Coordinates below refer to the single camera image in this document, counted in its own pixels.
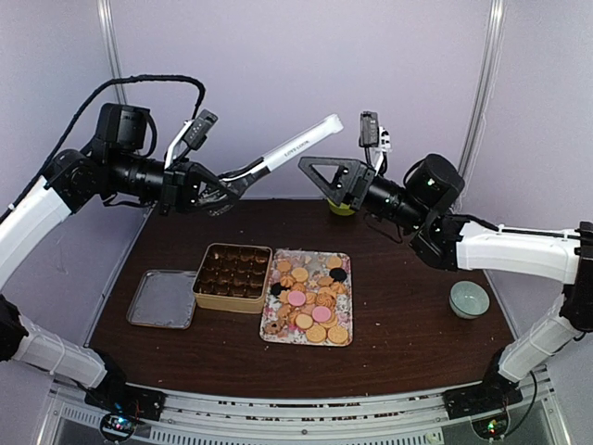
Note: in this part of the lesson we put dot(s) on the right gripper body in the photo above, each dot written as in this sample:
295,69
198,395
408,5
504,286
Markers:
365,180

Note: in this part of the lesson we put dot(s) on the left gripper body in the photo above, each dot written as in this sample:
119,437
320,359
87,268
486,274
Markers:
173,186

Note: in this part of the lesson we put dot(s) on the steel kitchen tongs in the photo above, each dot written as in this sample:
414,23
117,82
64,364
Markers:
237,182

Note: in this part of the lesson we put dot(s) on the pink round cookie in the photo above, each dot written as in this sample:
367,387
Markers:
321,314
297,298

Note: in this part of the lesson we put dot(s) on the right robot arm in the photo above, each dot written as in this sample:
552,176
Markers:
449,241

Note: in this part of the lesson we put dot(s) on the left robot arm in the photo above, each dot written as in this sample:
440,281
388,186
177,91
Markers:
108,165

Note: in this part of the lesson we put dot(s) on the green plastic bowl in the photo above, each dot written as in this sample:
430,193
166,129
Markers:
342,210

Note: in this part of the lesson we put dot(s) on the gold cookie tin box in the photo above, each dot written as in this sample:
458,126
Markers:
233,278

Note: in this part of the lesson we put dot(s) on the black sandwich cookie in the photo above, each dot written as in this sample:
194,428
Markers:
338,274
276,289

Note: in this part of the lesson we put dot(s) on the silver tin lid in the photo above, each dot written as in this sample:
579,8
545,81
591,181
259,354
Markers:
163,299

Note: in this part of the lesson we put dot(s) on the floral cookie tray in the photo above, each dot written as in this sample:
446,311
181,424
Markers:
308,272

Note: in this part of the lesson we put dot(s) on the pale ceramic bowl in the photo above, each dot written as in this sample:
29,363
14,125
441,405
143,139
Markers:
468,300

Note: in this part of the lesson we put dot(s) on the round golden biscuit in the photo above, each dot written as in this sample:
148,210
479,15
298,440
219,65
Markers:
338,335
316,334

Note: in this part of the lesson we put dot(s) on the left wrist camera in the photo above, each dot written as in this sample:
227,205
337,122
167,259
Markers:
195,136

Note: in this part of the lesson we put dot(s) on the right aluminium frame post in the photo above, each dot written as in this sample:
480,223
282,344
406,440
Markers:
484,88

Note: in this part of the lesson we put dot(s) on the aluminium frame post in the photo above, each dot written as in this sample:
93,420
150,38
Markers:
108,33
484,88

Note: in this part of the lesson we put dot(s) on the left aluminium frame post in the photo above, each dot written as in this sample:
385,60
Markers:
108,33

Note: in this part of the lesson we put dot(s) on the front aluminium rail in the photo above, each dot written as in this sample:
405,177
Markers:
418,417

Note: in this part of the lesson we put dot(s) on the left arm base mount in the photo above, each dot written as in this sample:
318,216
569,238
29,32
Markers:
126,412

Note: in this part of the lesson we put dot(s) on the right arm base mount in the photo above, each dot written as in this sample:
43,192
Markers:
486,408

